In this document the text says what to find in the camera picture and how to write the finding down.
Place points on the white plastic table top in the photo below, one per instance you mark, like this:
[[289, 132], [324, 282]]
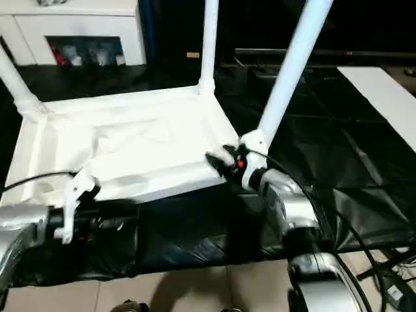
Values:
[[130, 130]]

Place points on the white plastic table leg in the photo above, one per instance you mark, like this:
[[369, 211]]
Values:
[[208, 48], [289, 65], [19, 87]]

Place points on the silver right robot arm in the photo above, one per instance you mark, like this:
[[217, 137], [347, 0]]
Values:
[[302, 211]]

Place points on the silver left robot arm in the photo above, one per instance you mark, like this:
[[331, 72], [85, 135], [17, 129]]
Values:
[[19, 227]]

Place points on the dark rounded robot part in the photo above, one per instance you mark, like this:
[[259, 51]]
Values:
[[234, 309], [130, 307]]

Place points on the black mat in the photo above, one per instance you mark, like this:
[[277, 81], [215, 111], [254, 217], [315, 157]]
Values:
[[325, 146]]

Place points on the small tan box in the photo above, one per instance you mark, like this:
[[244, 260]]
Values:
[[192, 55]]

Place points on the small white box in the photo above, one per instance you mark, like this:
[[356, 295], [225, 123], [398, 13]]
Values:
[[119, 60]]

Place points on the white bottle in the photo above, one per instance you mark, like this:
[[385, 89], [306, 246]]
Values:
[[101, 57]]

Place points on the small white jar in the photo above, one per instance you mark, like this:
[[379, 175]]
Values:
[[76, 61]]

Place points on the white flat board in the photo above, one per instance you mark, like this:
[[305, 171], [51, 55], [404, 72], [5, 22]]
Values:
[[383, 91]]

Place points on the red bottle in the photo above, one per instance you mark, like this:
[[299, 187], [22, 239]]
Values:
[[60, 57]]

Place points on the thin black rod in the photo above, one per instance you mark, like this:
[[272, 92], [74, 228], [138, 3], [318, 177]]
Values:
[[383, 268]]

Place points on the white cabinet with glass doors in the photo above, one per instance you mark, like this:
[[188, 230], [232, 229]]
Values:
[[97, 26]]

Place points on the black remote control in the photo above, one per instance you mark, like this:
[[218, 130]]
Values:
[[411, 71]]

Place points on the black flat stand base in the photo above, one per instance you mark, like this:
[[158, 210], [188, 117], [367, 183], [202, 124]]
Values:
[[399, 292]]

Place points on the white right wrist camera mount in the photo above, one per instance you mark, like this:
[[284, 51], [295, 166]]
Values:
[[256, 143]]

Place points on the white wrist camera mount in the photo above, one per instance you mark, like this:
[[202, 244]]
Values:
[[76, 188], [256, 143]]

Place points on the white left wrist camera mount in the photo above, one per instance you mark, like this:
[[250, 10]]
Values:
[[76, 188]]

